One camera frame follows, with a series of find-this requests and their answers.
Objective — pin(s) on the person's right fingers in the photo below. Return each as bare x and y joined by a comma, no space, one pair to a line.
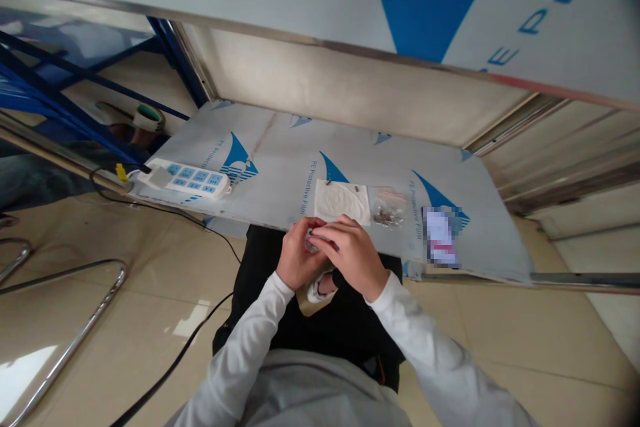
336,231

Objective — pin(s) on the person's legs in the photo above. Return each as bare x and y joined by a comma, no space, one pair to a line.
345,327

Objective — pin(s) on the chrome tube chair frame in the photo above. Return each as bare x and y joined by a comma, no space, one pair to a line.
75,342

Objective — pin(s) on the small clear round part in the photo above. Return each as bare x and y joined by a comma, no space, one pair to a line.
315,243

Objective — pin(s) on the person's right hand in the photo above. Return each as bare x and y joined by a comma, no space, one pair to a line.
357,262

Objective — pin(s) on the person's left fingers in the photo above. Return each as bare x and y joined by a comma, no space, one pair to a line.
298,233

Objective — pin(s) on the clear bag of metal parts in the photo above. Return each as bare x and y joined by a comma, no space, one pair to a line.
389,209

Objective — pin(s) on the white plug adapter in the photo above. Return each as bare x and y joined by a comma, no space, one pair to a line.
161,180

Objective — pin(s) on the blue metal rack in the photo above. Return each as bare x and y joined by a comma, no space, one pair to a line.
60,76

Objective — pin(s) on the person's left hand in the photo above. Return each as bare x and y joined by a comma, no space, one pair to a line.
295,259

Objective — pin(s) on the person's body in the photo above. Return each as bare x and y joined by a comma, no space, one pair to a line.
300,392

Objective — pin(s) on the green core tape roll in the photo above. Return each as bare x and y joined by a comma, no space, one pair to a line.
150,118

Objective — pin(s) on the white and blue power strip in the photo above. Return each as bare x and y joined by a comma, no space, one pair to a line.
192,182

